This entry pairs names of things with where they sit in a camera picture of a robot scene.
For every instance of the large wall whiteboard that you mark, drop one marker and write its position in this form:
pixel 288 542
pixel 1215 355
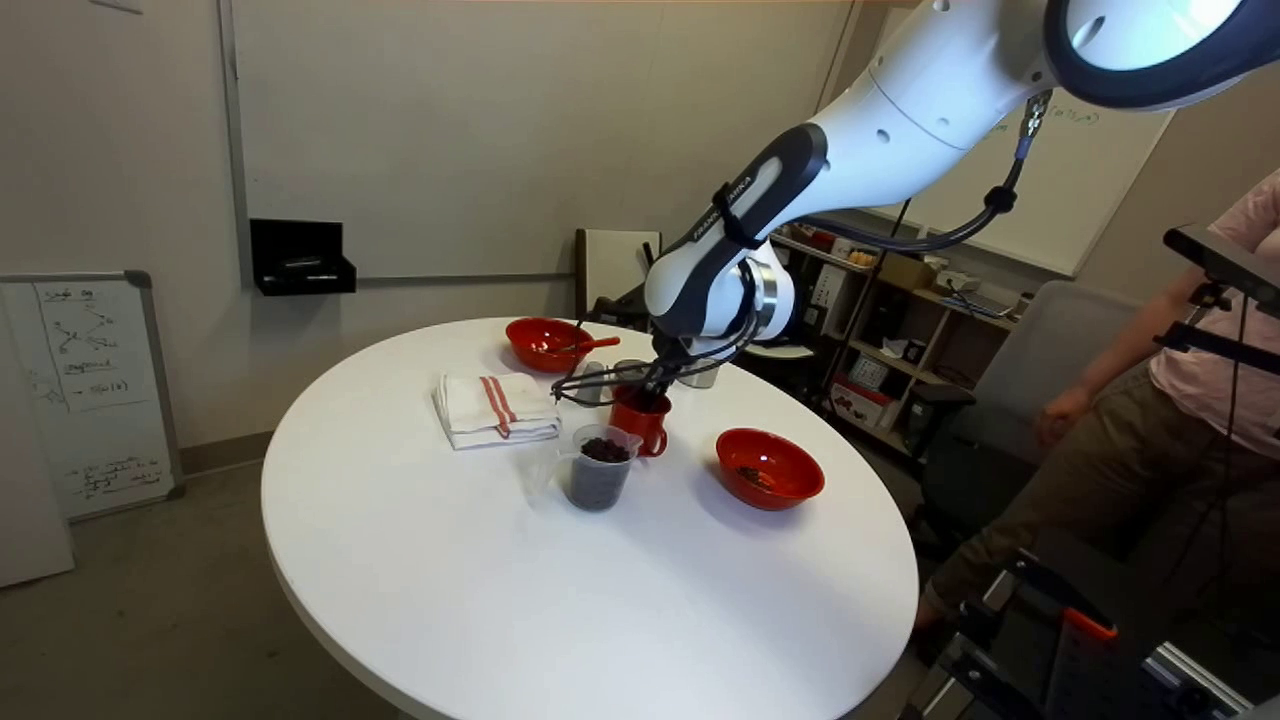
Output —
pixel 534 133

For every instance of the empty red bowl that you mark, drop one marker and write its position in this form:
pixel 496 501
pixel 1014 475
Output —
pixel 546 345

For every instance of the red bowl with coffee beans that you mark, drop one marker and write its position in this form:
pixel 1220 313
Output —
pixel 771 469

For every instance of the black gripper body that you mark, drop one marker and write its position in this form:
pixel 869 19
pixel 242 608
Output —
pixel 663 360

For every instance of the white towel with red stripe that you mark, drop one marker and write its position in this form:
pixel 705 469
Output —
pixel 494 404

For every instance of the person's hand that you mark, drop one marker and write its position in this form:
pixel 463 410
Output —
pixel 1058 415

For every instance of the orange black clamp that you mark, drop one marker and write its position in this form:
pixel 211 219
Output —
pixel 1066 618

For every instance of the black box on wall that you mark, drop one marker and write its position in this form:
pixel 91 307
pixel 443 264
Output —
pixel 301 257

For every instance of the aluminium extrusion bar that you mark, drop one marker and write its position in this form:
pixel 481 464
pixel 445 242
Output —
pixel 1201 681

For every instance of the dark mug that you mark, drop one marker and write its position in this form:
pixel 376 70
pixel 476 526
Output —
pixel 596 475

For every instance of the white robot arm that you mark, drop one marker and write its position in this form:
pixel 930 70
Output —
pixel 883 133

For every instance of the grey office chair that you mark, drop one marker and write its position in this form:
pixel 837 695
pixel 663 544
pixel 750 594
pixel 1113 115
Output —
pixel 1055 345

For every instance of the cluttered storage shelf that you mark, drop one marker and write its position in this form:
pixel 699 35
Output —
pixel 907 334

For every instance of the person in pink shirt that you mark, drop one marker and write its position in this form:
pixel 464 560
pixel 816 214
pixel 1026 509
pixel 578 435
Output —
pixel 1201 401

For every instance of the small whiteboard with sketches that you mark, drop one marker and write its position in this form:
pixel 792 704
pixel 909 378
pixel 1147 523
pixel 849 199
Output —
pixel 92 394

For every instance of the person's forearm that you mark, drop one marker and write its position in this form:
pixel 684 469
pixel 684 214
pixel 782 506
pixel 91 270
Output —
pixel 1143 348

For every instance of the red mug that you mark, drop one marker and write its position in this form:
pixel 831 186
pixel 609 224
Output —
pixel 640 424

